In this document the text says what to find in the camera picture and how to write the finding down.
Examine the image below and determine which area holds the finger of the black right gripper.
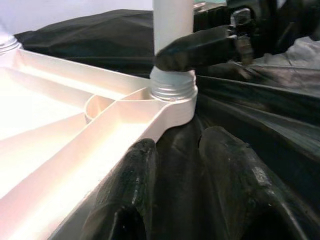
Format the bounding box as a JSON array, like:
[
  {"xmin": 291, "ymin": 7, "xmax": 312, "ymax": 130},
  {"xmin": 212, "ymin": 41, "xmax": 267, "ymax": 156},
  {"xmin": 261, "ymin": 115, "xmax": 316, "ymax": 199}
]
[{"xmin": 153, "ymin": 24, "xmax": 239, "ymax": 73}]

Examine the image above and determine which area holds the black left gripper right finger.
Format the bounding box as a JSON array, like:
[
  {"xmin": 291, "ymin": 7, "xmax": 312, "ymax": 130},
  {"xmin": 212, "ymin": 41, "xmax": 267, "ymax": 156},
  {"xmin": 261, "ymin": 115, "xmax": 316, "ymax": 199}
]
[{"xmin": 198, "ymin": 126, "xmax": 320, "ymax": 240}]

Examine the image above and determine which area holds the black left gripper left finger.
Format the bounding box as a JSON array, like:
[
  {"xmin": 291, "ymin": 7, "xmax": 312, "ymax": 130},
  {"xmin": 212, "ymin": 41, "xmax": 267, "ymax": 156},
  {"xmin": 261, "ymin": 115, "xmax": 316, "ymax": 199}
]
[{"xmin": 82, "ymin": 138, "xmax": 159, "ymax": 240}]

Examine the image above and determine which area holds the white plastic table top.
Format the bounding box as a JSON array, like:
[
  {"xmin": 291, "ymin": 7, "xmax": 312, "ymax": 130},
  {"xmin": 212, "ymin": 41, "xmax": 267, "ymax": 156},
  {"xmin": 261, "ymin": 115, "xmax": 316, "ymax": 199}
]
[{"xmin": 0, "ymin": 48, "xmax": 200, "ymax": 240}]

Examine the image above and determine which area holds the black plastic cover sheet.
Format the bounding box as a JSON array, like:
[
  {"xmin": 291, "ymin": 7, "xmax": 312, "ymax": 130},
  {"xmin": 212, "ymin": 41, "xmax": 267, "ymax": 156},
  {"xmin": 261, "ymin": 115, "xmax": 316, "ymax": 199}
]
[{"xmin": 14, "ymin": 8, "xmax": 320, "ymax": 240}]

